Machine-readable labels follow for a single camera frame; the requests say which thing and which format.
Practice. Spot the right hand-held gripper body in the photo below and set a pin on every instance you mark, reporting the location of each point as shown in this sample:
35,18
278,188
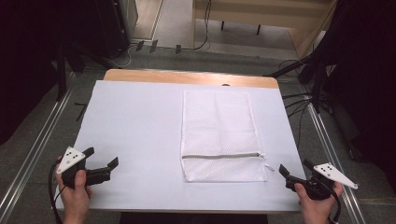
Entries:
331,172

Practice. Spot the white mesh laundry bag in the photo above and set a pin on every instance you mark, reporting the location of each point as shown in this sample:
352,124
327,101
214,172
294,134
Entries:
218,124

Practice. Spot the person's dark clothing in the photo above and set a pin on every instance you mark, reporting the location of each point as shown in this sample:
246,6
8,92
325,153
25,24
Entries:
193,218

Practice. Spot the white table mat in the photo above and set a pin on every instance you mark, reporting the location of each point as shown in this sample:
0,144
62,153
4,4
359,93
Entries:
130,124

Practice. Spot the black curtain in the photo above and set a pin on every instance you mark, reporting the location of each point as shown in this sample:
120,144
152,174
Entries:
367,77
25,62

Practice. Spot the dark computer tower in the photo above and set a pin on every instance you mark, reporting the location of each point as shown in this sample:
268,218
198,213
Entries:
115,25

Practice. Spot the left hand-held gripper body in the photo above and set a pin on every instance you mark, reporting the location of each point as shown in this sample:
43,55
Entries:
71,159

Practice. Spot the person's right hand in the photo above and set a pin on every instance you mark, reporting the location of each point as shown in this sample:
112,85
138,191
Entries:
317,211

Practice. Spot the black metal stand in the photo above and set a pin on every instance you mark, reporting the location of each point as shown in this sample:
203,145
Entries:
61,74
316,81

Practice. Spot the wooden table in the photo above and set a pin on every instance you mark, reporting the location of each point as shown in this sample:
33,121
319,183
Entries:
186,76

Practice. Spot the wooden platform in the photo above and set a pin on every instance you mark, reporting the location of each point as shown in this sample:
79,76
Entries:
264,12

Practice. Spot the person's left hand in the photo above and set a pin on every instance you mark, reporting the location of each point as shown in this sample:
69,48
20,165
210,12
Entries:
74,200

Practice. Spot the metal floor rail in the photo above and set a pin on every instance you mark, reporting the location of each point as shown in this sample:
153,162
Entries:
333,155
34,146

